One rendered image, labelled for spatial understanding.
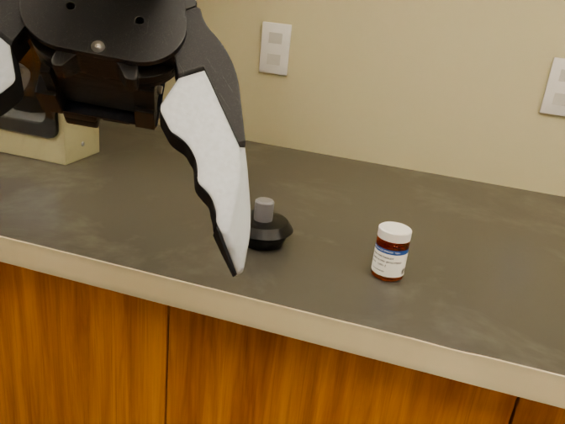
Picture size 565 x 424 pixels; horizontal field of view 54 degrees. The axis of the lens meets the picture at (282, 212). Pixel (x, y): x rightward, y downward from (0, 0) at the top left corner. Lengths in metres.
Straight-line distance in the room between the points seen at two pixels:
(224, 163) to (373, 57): 1.08
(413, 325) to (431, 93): 0.72
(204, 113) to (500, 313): 0.58
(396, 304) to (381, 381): 0.10
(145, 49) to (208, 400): 0.64
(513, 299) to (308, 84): 0.75
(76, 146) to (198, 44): 0.90
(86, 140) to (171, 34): 0.92
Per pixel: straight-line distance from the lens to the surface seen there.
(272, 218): 0.83
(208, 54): 0.27
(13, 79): 0.27
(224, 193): 0.24
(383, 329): 0.67
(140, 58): 0.26
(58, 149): 1.14
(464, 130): 1.32
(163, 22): 0.27
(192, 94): 0.26
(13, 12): 0.28
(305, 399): 0.78
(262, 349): 0.76
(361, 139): 1.34
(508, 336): 0.72
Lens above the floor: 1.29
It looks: 22 degrees down
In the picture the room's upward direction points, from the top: 6 degrees clockwise
